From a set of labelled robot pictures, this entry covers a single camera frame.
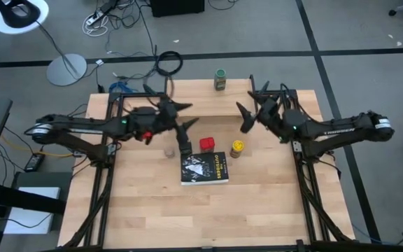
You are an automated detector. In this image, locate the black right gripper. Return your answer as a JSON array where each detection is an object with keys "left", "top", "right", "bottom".
[{"left": 236, "top": 93, "right": 283, "bottom": 134}]

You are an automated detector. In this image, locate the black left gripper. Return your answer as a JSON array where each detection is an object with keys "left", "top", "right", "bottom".
[{"left": 159, "top": 94, "right": 200, "bottom": 144}]

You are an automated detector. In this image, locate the yellow lid onion spice jar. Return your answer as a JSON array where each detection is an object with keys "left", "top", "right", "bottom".
[{"left": 229, "top": 139, "right": 246, "bottom": 159}]

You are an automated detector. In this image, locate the dark green pepper tin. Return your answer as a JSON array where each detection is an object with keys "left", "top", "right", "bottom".
[{"left": 179, "top": 139, "right": 193, "bottom": 156}]

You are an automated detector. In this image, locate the red lid patterned spice tin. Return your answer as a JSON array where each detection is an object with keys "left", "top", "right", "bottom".
[{"left": 199, "top": 136, "right": 215, "bottom": 153}]

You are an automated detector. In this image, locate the green lid herb spice jar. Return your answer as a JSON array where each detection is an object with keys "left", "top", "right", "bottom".
[{"left": 213, "top": 68, "right": 227, "bottom": 92}]

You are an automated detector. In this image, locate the black paperback book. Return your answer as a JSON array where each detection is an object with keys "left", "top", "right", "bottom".
[{"left": 180, "top": 150, "right": 229, "bottom": 186}]

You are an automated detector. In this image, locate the black box on floor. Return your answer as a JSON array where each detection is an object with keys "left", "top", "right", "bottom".
[{"left": 149, "top": 0, "right": 206, "bottom": 18}]

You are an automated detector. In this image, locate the floor lamp with round base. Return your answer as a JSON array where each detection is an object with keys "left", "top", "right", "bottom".
[{"left": 0, "top": 0, "right": 88, "bottom": 88}]

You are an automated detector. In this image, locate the white power strip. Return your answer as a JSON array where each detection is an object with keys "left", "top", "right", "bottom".
[{"left": 85, "top": 9, "right": 105, "bottom": 27}]

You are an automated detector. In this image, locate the grey cabinet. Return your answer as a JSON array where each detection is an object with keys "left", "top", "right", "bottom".
[{"left": 11, "top": 171, "right": 73, "bottom": 197}]

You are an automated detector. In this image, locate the black power adapter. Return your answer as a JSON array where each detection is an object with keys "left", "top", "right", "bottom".
[{"left": 24, "top": 153, "right": 46, "bottom": 173}]

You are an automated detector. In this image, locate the white box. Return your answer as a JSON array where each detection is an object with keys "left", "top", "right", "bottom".
[{"left": 3, "top": 186, "right": 62, "bottom": 235}]

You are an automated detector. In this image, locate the black desk crossbar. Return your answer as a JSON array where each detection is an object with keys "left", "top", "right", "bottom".
[{"left": 0, "top": 180, "right": 66, "bottom": 215}]

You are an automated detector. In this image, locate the wooden shelf black metal frame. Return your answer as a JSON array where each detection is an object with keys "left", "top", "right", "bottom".
[{"left": 162, "top": 74, "right": 259, "bottom": 131}]

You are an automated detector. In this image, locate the black coiled cable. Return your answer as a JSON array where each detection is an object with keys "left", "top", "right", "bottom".
[{"left": 155, "top": 50, "right": 184, "bottom": 77}]

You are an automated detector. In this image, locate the blue cable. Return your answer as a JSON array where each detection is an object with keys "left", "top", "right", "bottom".
[{"left": 108, "top": 80, "right": 139, "bottom": 95}]

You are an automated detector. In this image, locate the black floor cable bundle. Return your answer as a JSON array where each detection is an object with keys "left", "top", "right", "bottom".
[{"left": 96, "top": 0, "right": 157, "bottom": 59}]

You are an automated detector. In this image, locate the white coiled cable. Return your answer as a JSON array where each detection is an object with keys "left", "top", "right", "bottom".
[{"left": 81, "top": 13, "right": 111, "bottom": 38}]

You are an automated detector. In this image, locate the yellow cable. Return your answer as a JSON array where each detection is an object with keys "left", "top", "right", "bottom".
[{"left": 0, "top": 134, "right": 75, "bottom": 158}]

